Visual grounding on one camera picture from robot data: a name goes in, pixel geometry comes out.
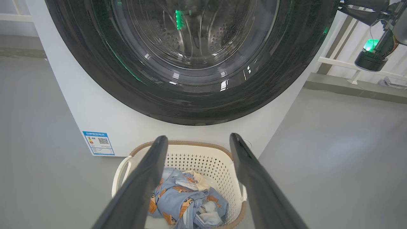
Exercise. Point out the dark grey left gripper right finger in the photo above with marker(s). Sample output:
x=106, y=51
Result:
x=260, y=197

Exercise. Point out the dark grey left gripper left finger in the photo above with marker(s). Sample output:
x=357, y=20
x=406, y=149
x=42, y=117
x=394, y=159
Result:
x=136, y=190

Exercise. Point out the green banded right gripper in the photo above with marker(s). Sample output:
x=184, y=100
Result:
x=399, y=12

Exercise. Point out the blue cartoon print garment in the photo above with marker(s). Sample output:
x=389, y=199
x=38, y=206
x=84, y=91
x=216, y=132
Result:
x=178, y=197

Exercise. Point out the blue denim garment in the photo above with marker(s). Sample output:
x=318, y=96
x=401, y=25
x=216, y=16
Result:
x=187, y=219

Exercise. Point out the cream fabric garment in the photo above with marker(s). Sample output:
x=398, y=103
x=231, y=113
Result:
x=200, y=183

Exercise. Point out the black round glass washer door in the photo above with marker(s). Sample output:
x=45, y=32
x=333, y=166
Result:
x=190, y=105

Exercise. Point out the cream perforated laundry basket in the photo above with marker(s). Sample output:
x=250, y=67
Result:
x=203, y=159

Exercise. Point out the white front-load washing machine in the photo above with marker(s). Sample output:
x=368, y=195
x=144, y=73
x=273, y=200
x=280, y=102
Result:
x=95, y=111

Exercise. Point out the blue energy label sticker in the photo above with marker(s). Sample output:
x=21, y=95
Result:
x=98, y=144

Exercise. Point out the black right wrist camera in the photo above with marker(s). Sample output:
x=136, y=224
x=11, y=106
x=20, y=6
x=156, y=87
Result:
x=370, y=62

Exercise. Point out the white metal rack frame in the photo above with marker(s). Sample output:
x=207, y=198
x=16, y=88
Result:
x=16, y=17
x=337, y=60

